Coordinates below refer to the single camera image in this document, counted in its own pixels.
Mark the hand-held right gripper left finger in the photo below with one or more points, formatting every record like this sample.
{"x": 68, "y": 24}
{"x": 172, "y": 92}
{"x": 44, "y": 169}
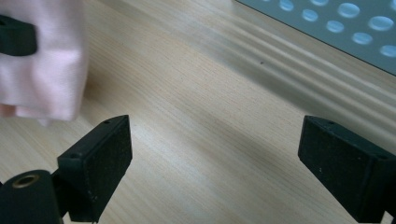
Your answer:
{"x": 96, "y": 168}

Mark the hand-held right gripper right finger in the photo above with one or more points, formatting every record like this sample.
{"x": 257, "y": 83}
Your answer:
{"x": 348, "y": 168}

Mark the pink sock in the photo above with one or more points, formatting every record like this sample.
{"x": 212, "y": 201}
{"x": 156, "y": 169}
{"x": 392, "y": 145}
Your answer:
{"x": 53, "y": 81}

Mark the blue plastic basket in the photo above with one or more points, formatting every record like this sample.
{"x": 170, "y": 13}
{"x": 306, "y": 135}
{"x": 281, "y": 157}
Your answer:
{"x": 327, "y": 34}

